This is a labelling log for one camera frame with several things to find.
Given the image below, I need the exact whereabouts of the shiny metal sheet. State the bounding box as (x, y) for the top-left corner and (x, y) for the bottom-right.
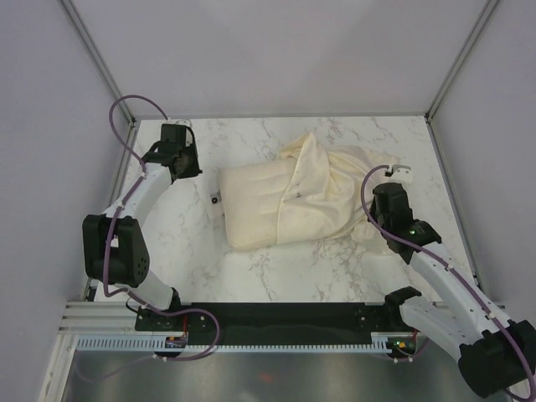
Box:
(63, 344), (479, 401)

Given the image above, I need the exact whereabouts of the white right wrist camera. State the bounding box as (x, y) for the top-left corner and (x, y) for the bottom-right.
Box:
(384, 164), (414, 185)

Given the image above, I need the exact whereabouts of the cream satin pillowcase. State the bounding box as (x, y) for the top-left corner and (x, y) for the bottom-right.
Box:
(276, 133), (399, 255)

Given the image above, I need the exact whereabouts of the cream pillow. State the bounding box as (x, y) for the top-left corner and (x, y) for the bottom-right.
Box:
(217, 159), (296, 251)

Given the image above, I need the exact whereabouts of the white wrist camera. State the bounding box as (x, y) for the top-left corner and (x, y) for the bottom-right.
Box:
(174, 119), (192, 126)
(384, 164), (414, 185)

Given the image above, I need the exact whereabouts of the aluminium frame post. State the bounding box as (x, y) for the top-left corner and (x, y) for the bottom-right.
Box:
(423, 0), (502, 121)
(58, 0), (137, 126)

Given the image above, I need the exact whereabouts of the right aluminium frame post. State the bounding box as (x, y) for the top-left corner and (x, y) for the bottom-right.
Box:
(423, 0), (502, 121)

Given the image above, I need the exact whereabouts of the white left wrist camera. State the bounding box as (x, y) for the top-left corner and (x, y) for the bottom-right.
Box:
(174, 119), (192, 126)

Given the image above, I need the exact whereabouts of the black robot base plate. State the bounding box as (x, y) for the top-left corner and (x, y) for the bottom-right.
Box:
(135, 302), (413, 347)

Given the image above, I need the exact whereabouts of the left aluminium frame post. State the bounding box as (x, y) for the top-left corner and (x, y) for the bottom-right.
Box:
(58, 0), (137, 126)

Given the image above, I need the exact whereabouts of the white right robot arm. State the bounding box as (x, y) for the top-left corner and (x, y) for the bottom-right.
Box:
(368, 183), (535, 401)

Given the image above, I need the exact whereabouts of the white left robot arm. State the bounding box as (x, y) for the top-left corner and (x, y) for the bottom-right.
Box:
(82, 122), (202, 330)

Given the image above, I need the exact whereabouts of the white slotted cable duct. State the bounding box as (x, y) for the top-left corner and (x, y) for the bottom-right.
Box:
(75, 333), (394, 354)

